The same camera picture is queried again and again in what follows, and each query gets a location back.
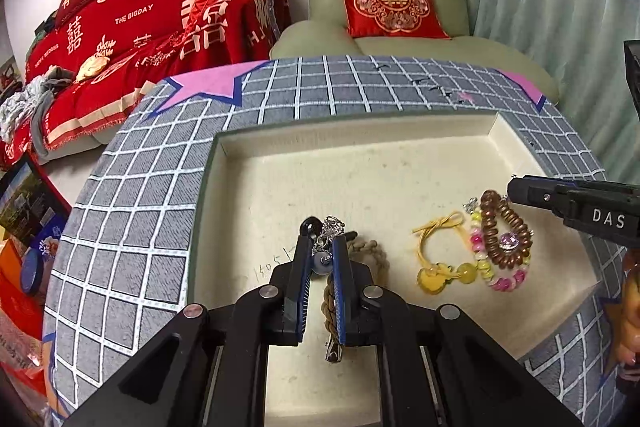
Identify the orange box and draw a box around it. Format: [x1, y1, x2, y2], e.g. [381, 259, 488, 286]
[0, 237, 31, 293]

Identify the yellow cord bead bracelet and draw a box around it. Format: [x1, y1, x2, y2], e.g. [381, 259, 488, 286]
[411, 211, 483, 297]

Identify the grey chequered tablecloth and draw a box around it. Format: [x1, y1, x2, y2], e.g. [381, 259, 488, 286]
[42, 54, 626, 427]

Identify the sofa with red blanket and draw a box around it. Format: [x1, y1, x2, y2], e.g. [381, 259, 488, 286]
[0, 0, 292, 168]

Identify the blue round box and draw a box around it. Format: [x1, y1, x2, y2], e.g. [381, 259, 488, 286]
[20, 249, 50, 297]

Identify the cream shallow tray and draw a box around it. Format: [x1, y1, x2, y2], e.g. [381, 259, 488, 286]
[187, 109, 601, 427]

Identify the silver chain bracelet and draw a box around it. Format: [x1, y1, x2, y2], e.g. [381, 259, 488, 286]
[299, 216, 348, 278]

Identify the grey white knit blanket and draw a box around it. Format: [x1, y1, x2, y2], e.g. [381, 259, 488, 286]
[0, 67, 73, 158]

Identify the person's right forearm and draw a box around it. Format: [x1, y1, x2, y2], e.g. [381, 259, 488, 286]
[617, 252, 640, 395]

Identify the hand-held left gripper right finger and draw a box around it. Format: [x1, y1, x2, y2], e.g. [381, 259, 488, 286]
[331, 234, 583, 427]

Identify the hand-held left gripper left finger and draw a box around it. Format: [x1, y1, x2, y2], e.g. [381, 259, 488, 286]
[117, 232, 313, 427]

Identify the beige twisted rope hair tie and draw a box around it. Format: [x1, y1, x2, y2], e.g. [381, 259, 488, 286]
[320, 237, 391, 325]

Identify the brown spiral hair tie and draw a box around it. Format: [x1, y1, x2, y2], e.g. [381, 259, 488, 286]
[479, 189, 535, 272]

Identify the pink yellow spiral hair tie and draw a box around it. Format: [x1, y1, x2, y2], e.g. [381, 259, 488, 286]
[467, 207, 531, 293]

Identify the pale green armchair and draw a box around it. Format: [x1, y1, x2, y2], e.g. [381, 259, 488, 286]
[270, 0, 560, 108]

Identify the small beige plush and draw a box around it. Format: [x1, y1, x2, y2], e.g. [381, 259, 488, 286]
[75, 55, 112, 82]

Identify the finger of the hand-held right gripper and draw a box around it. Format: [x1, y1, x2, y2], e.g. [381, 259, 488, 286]
[507, 175, 575, 222]

